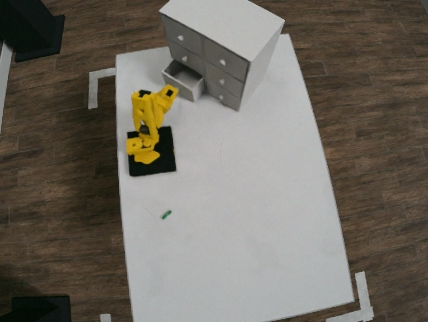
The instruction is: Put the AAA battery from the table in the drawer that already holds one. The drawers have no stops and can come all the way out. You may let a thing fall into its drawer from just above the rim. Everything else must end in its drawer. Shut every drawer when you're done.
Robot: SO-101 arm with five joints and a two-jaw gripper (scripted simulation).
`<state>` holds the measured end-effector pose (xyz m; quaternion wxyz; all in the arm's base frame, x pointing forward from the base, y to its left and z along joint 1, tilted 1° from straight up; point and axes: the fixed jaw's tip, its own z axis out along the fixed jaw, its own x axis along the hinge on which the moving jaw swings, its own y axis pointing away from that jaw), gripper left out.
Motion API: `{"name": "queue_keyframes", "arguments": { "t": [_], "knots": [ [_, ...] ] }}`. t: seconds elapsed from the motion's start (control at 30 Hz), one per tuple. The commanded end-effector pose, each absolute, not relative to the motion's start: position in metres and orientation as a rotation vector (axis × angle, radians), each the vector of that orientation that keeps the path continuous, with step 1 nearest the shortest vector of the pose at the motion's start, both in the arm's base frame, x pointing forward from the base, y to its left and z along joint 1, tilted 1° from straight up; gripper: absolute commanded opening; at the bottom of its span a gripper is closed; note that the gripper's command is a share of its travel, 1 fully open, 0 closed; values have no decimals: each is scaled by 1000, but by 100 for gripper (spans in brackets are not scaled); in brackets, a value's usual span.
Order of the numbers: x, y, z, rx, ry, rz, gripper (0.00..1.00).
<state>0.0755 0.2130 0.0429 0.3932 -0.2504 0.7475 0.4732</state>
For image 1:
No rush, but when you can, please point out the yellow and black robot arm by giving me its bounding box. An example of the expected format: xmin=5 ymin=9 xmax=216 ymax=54
xmin=128 ymin=89 xmax=164 ymax=164

